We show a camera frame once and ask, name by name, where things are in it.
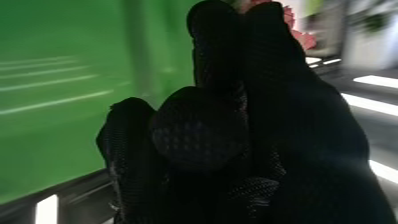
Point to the pink flower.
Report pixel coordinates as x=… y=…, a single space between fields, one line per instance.
x=305 y=39

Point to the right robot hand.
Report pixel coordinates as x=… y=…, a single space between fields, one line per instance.
x=285 y=140

